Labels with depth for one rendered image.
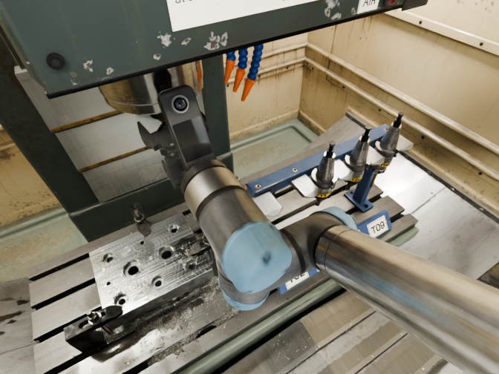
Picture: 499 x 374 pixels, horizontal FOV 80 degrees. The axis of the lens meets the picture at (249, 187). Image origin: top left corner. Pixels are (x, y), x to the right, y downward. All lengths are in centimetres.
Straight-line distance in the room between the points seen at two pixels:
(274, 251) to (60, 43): 25
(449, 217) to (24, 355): 158
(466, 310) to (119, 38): 34
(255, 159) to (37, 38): 154
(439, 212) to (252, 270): 114
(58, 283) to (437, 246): 130
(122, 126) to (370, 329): 103
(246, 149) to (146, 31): 157
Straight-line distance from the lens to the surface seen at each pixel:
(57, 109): 100
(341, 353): 105
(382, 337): 113
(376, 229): 107
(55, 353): 102
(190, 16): 28
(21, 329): 138
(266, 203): 69
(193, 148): 41
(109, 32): 27
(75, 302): 105
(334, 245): 40
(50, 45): 27
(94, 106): 100
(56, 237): 168
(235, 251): 32
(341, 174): 79
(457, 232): 137
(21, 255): 170
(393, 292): 34
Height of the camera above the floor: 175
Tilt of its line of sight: 47 degrees down
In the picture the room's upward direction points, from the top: 1 degrees counter-clockwise
